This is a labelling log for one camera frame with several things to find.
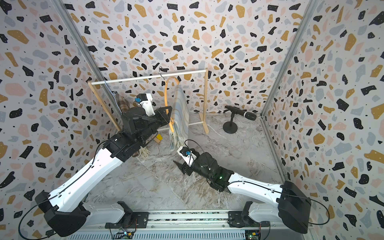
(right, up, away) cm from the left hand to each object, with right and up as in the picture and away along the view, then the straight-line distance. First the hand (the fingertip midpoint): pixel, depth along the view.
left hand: (173, 106), depth 63 cm
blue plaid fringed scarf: (0, -14, +15) cm, 20 cm away
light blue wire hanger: (-50, +12, +43) cm, 67 cm away
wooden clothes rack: (+14, -3, +51) cm, 52 cm away
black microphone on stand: (+35, -9, +51) cm, 62 cm away
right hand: (+2, -22, +9) cm, 24 cm away
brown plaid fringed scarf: (-37, +5, +32) cm, 49 cm away
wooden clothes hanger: (-13, +24, +41) cm, 49 cm away
